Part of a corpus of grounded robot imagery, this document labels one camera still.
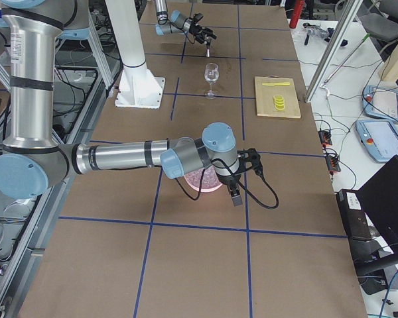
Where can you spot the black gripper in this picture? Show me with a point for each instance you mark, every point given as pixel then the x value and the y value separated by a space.
pixel 196 30
pixel 229 181

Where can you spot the steel double jigger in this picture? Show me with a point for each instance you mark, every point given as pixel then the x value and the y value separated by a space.
pixel 208 49

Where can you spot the pink ice bowl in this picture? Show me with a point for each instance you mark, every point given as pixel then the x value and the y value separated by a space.
pixel 202 182

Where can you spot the heap of ice cubes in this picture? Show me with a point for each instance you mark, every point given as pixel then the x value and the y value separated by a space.
pixel 204 177

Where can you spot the clear wine glass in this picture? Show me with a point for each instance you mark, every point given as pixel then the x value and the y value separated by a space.
pixel 211 75

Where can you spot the bamboo cutting board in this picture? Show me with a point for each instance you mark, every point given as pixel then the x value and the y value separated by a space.
pixel 264 102

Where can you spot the yellow plastic knife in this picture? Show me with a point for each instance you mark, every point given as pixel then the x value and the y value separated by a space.
pixel 273 84

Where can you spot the red fire extinguisher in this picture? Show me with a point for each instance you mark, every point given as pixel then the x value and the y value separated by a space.
pixel 296 13

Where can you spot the lemon slice farthest from knife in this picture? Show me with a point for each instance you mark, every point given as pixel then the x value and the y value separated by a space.
pixel 280 108

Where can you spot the clear plastic bag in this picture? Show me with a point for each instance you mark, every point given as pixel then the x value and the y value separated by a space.
pixel 316 30

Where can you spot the black power box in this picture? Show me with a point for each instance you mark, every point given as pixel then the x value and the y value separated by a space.
pixel 353 216

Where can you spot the black monitor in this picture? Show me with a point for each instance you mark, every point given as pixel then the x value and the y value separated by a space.
pixel 378 197

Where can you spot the near blue teach pendant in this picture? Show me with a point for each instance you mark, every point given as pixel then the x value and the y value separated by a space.
pixel 379 137

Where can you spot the blue teach pendant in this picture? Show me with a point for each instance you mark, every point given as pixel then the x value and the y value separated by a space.
pixel 381 103
pixel 379 137

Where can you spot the pink thin rod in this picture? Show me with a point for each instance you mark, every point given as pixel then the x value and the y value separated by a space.
pixel 325 82

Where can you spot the far blue teach pendant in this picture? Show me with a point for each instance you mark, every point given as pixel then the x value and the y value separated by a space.
pixel 381 103

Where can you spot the aluminium frame post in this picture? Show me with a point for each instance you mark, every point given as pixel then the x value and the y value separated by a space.
pixel 346 18

